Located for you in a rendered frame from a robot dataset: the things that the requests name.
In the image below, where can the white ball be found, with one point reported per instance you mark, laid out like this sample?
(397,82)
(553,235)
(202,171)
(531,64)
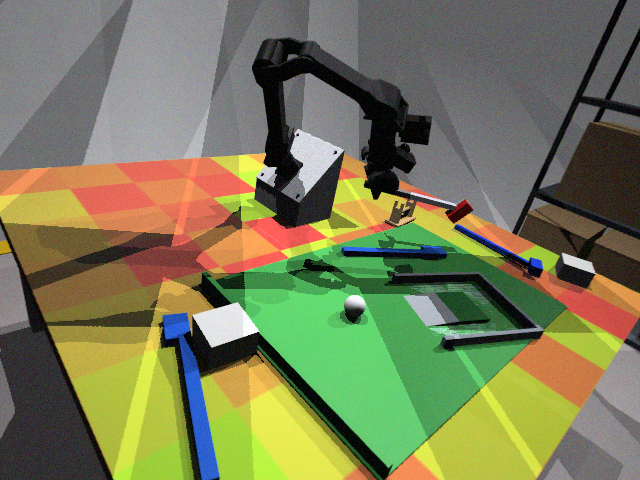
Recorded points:
(354,305)

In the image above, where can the green flat mat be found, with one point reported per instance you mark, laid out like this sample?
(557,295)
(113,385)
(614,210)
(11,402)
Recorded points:
(384,369)

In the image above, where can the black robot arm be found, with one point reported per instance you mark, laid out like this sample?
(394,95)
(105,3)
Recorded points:
(381,102)

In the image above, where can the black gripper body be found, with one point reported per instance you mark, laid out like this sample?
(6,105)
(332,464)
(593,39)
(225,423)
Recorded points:
(378,156)

